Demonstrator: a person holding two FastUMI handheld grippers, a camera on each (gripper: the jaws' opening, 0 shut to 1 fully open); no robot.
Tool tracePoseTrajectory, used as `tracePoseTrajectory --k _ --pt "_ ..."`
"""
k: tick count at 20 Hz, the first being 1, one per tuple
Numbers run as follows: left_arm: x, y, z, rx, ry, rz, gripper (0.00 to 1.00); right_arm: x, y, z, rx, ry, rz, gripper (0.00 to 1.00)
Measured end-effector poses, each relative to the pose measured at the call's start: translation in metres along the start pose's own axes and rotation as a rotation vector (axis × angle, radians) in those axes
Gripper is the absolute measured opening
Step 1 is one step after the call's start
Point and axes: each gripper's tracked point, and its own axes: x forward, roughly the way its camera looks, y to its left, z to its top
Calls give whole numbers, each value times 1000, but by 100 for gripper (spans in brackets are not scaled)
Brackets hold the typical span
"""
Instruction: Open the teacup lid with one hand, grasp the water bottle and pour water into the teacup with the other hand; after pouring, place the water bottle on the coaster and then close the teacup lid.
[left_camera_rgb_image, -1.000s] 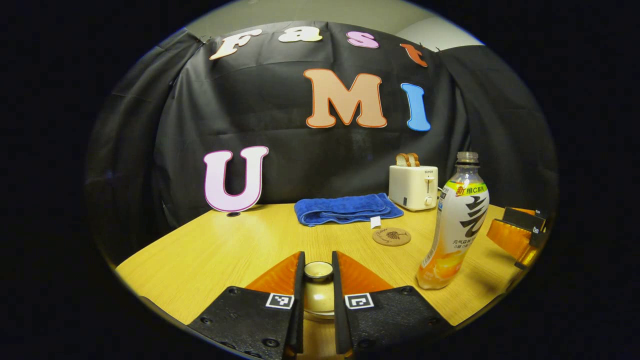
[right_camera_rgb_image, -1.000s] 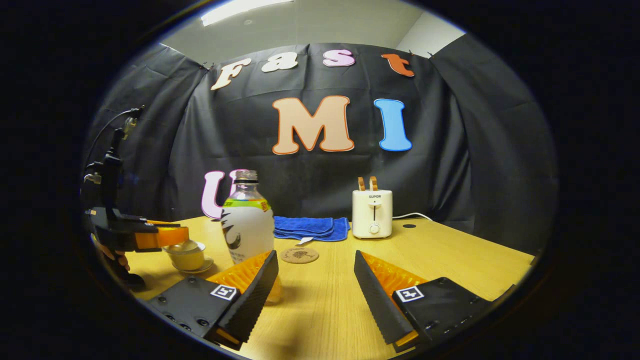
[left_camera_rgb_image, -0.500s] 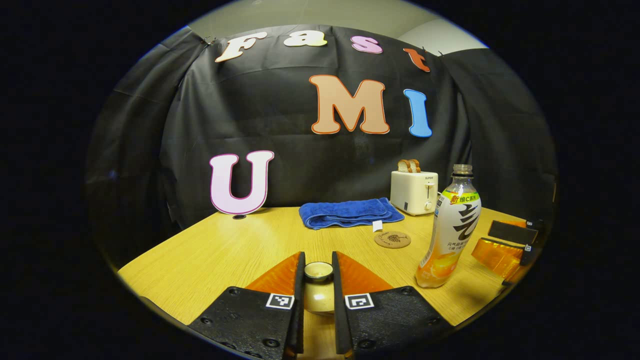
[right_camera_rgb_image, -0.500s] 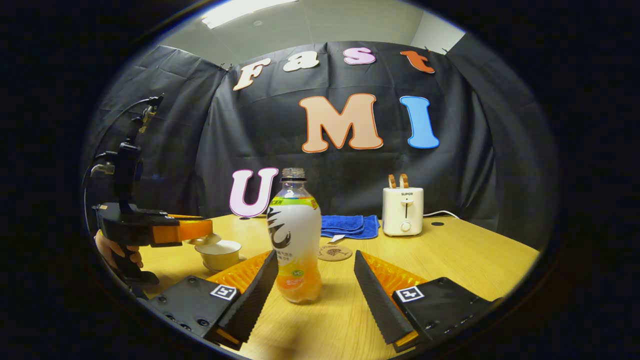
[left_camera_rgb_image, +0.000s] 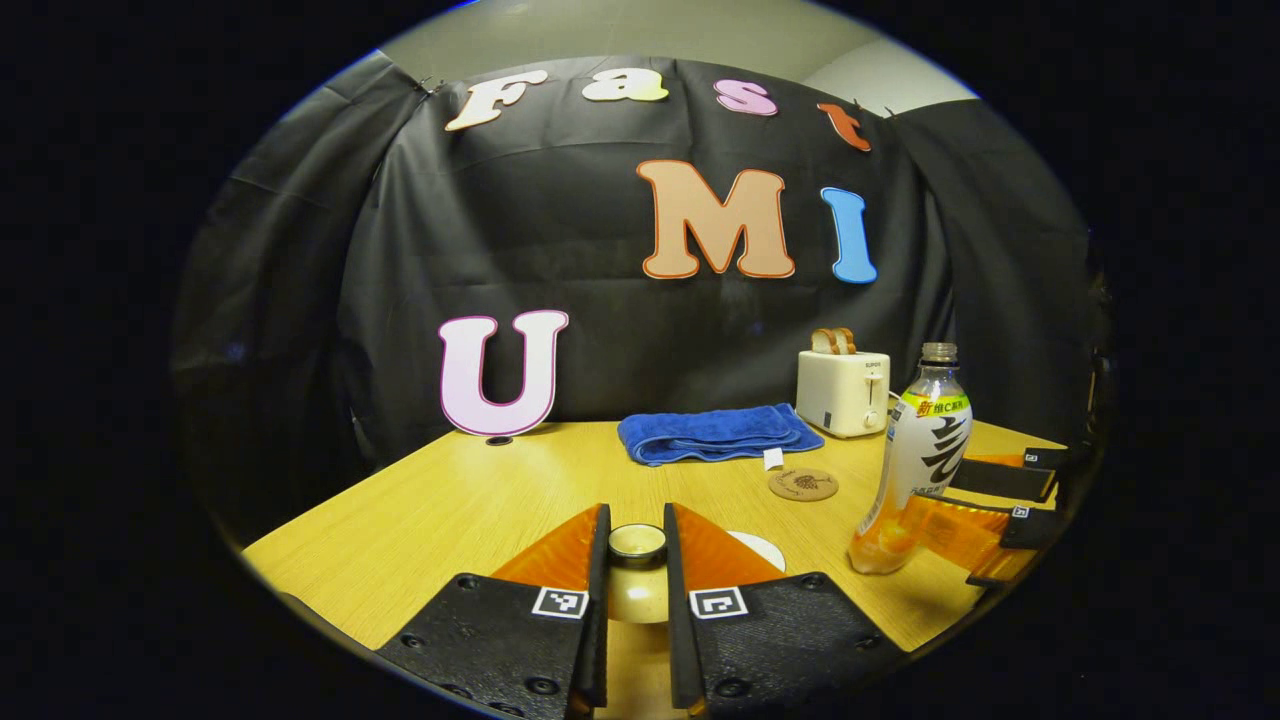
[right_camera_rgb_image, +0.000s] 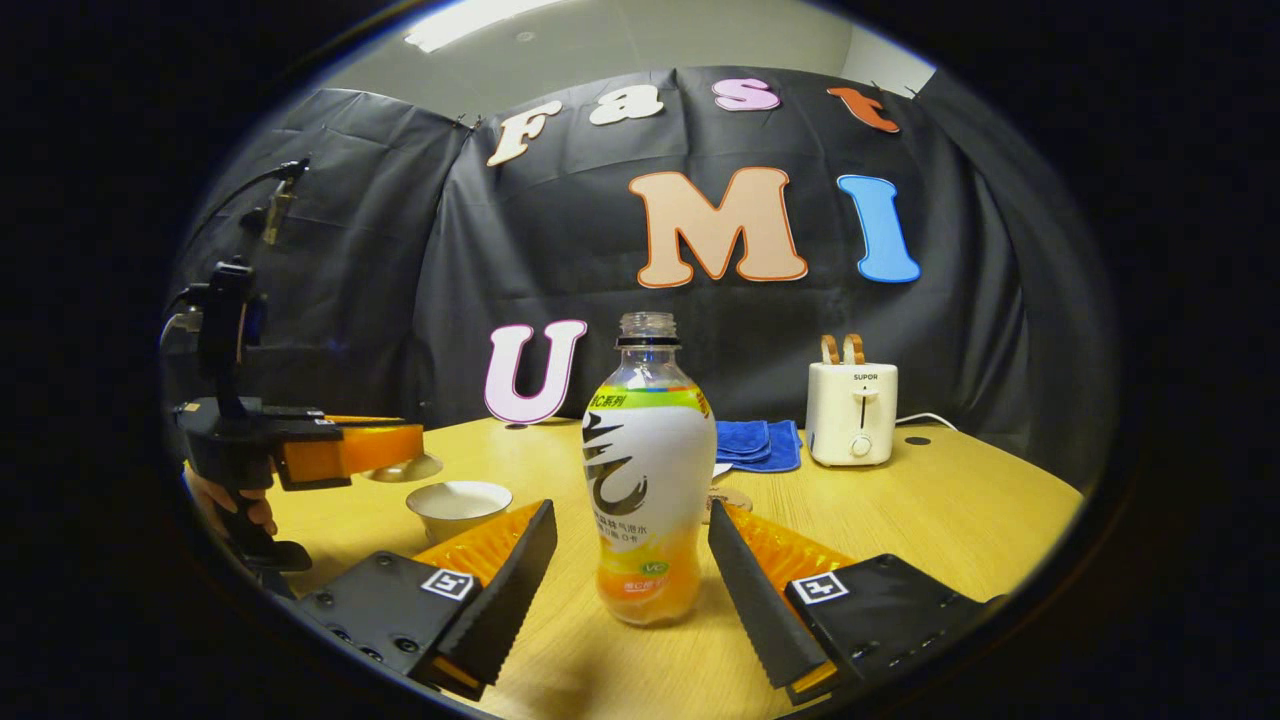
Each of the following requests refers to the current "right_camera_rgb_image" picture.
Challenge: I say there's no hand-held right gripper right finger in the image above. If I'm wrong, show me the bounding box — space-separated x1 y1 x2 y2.
708 500 1006 706

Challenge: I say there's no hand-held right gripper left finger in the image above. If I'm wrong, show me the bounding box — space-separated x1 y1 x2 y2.
295 498 559 701

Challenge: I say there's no cream teacup lid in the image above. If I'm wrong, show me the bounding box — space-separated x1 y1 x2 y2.
363 453 443 484

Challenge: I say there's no cream ceramic teacup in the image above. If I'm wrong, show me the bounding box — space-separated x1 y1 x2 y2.
406 481 514 546

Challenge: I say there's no clear water bottle white label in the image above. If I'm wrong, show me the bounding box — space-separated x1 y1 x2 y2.
582 312 718 627

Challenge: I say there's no folded blue towel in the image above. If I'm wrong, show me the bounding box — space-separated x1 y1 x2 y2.
715 420 803 474

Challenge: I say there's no white toaster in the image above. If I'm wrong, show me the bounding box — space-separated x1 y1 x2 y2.
806 362 899 468

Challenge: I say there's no black backdrop cloth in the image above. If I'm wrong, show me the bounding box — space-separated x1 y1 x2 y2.
165 65 1116 491

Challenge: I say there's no ceiling light panel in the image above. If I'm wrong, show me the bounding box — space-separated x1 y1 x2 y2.
405 0 561 53

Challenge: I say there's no metal clamp with cable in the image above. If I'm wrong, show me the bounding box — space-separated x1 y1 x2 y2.
238 155 313 247

